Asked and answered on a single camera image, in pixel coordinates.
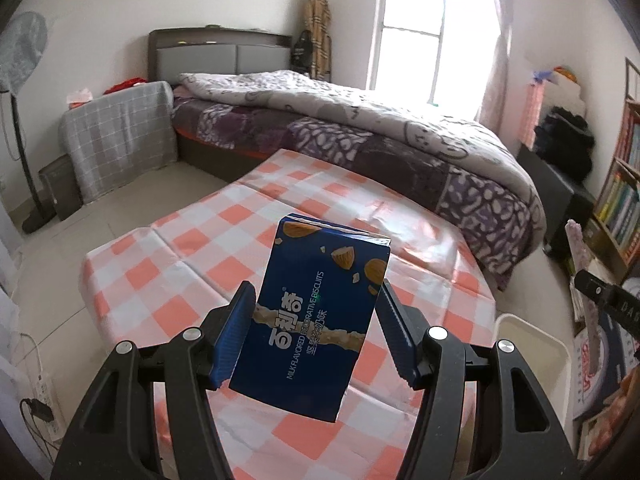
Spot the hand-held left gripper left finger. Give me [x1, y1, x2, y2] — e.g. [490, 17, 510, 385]
[50, 280, 258, 480]

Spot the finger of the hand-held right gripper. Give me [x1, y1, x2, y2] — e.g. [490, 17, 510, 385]
[574, 269, 640, 323]

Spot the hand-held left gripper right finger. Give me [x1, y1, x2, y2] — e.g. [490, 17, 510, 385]
[377, 282, 583, 480]

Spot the pink speckled long wrapper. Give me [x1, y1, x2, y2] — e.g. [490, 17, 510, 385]
[565, 220, 603, 378]

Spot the blue biscuit box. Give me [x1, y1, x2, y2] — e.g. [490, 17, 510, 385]
[229, 212, 392, 423]

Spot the white plastic bin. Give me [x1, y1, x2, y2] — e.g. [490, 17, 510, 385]
[464, 312, 573, 438]

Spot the blue white printed carton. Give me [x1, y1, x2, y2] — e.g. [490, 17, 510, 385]
[570, 305, 640, 416]

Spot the orange checkered tablecloth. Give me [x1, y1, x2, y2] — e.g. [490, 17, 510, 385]
[80, 147, 498, 480]

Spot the wooden bookshelf with books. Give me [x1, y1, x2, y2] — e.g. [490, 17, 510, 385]
[595, 105, 640, 256]

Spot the black cabinet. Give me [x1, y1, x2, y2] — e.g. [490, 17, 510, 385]
[517, 142, 598, 261]

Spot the black bag on cabinet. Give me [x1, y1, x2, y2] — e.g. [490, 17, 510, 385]
[534, 106, 596, 183]

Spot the purple patterned bedspread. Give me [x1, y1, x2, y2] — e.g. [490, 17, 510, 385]
[172, 97, 546, 292]

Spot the white power strip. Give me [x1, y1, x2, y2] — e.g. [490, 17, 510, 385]
[35, 372, 66, 441]

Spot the pink checkered cloth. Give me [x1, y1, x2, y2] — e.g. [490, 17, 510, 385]
[520, 80, 546, 148]

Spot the black charger plug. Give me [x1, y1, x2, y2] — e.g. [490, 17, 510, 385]
[21, 397, 55, 423]

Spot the bed with purple quilts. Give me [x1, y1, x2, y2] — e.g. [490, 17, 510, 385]
[179, 70, 548, 241]

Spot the grey plaid cloth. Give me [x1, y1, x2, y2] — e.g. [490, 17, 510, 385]
[59, 80, 180, 206]

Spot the dark brown box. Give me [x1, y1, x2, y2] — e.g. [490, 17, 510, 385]
[39, 157, 83, 222]

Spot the pale pink curtain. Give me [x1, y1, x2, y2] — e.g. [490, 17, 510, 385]
[472, 0, 516, 141]

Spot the red cloth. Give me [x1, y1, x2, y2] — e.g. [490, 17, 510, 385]
[102, 77, 148, 96]

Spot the window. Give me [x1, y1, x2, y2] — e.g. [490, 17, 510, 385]
[367, 0, 501, 121]

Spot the beige plaid robe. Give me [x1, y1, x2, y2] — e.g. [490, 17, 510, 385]
[306, 0, 333, 81]

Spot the standing fan with cover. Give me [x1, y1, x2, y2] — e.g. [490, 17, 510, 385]
[0, 10, 57, 235]

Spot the white cable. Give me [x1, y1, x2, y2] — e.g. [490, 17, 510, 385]
[15, 332, 47, 382]

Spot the dark bed frame grey headboard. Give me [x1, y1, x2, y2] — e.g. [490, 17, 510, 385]
[148, 27, 516, 291]

